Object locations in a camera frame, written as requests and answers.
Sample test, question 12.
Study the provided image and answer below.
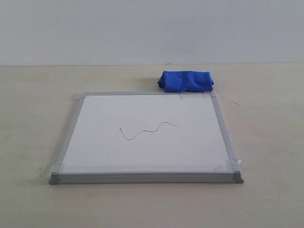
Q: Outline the blue cloth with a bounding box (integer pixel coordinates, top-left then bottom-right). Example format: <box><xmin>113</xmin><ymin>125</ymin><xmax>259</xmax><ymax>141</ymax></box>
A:
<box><xmin>158</xmin><ymin>71</ymin><xmax>214</xmax><ymax>93</ymax></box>

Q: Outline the clear tape front right corner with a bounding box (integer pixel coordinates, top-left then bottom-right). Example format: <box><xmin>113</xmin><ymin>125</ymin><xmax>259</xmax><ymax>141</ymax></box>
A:
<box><xmin>226</xmin><ymin>159</ymin><xmax>246</xmax><ymax>172</ymax></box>

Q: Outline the clear tape corner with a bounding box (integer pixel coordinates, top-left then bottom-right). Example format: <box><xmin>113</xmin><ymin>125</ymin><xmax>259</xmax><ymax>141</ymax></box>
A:
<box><xmin>38</xmin><ymin>163</ymin><xmax>63</xmax><ymax>179</ymax></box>
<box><xmin>226</xmin><ymin>159</ymin><xmax>246</xmax><ymax>172</ymax></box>

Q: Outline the clear tape front left corner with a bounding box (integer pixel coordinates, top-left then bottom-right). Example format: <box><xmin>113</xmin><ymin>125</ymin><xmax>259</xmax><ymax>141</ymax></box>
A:
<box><xmin>38</xmin><ymin>163</ymin><xmax>63</xmax><ymax>179</ymax></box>

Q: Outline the white whiteboard with grey frame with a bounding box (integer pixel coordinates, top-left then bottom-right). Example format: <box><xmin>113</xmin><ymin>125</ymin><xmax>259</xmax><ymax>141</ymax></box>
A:
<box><xmin>49</xmin><ymin>91</ymin><xmax>244</xmax><ymax>185</ymax></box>

